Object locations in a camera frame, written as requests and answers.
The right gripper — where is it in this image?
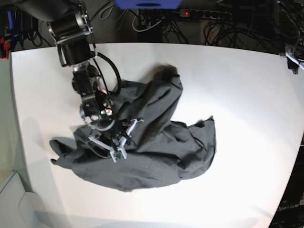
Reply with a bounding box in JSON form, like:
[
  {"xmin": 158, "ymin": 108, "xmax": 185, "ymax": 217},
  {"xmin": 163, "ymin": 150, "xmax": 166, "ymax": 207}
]
[{"xmin": 86, "ymin": 118, "xmax": 144, "ymax": 157}]

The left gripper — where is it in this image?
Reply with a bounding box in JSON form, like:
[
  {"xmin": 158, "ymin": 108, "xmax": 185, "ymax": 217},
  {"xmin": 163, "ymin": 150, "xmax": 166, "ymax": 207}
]
[{"xmin": 279, "ymin": 44, "xmax": 304, "ymax": 75}]

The grey t-shirt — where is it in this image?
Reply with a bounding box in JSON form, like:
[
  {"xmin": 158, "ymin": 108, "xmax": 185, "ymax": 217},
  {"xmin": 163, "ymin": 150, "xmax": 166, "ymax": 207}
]
[{"xmin": 49, "ymin": 66, "xmax": 216, "ymax": 192}]

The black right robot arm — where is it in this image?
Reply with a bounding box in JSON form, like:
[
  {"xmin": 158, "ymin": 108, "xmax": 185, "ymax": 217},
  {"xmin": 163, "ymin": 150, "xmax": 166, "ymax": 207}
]
[{"xmin": 0, "ymin": 0, "xmax": 140, "ymax": 162}]

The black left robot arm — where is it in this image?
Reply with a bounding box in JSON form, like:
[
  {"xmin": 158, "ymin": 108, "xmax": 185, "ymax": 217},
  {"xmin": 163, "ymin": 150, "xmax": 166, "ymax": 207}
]
[{"xmin": 275, "ymin": 0, "xmax": 304, "ymax": 75}]

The black power strip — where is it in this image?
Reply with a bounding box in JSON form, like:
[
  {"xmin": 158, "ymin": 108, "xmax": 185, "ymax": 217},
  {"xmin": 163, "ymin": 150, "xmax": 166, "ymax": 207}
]
[{"xmin": 179, "ymin": 9, "xmax": 232, "ymax": 20}]

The blue box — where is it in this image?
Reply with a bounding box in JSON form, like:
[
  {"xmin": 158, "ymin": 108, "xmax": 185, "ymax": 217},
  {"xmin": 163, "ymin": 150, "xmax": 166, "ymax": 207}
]
[{"xmin": 114, "ymin": 0, "xmax": 181, "ymax": 9}]

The black power adapter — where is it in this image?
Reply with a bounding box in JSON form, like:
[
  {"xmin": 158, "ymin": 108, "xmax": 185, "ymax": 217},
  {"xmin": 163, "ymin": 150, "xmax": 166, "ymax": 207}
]
[{"xmin": 21, "ymin": 9, "xmax": 38, "ymax": 40}]

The red clamp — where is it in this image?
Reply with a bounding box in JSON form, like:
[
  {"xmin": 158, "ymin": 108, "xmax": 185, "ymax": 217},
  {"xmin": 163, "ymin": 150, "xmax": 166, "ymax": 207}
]
[{"xmin": 0, "ymin": 37, "xmax": 10, "ymax": 60}]

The blue tool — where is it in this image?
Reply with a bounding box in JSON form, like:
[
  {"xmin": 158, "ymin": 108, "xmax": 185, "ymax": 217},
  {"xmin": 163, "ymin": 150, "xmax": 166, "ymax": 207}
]
[{"xmin": 7, "ymin": 11, "xmax": 19, "ymax": 40}]

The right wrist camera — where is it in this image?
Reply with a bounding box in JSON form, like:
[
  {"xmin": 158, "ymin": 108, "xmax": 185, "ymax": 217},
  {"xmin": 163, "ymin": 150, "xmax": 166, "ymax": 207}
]
[{"xmin": 110, "ymin": 151, "xmax": 124, "ymax": 163}]

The white cable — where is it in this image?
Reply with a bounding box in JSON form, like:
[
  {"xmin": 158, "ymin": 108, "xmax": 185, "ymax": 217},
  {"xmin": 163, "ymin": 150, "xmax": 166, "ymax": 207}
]
[{"xmin": 132, "ymin": 14, "xmax": 163, "ymax": 32}]

